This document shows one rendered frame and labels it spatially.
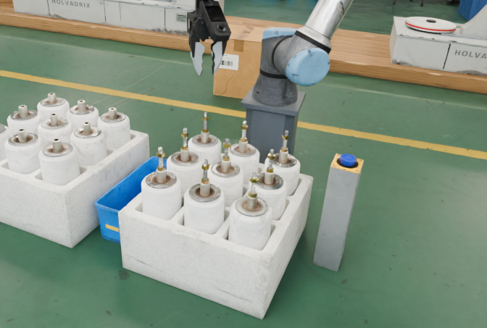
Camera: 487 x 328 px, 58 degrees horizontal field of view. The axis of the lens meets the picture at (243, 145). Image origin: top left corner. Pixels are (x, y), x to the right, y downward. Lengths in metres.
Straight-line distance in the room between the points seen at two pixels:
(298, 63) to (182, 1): 1.95
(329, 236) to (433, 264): 0.34
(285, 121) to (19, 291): 0.87
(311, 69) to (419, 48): 1.65
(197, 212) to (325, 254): 0.39
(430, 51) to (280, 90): 1.60
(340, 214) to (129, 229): 0.52
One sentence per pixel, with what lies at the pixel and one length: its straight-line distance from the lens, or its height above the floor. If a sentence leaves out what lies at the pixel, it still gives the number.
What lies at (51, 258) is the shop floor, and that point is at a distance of 1.30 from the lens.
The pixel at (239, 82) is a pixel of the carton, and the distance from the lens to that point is 2.22.
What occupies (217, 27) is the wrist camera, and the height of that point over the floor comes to 0.59.
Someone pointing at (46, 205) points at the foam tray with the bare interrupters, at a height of 0.12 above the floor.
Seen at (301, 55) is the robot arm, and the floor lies 0.50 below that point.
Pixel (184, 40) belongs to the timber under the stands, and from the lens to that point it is 2.99.
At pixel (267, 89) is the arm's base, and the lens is 1.40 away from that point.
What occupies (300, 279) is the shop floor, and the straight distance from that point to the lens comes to 1.21.
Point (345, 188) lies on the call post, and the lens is 1.10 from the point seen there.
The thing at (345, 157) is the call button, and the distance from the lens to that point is 1.09.
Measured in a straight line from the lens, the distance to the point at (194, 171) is 1.15.
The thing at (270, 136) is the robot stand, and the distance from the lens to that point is 1.44.
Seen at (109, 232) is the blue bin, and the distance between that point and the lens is 1.29.
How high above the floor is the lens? 0.84
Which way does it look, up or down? 28 degrees down
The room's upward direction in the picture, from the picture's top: 4 degrees clockwise
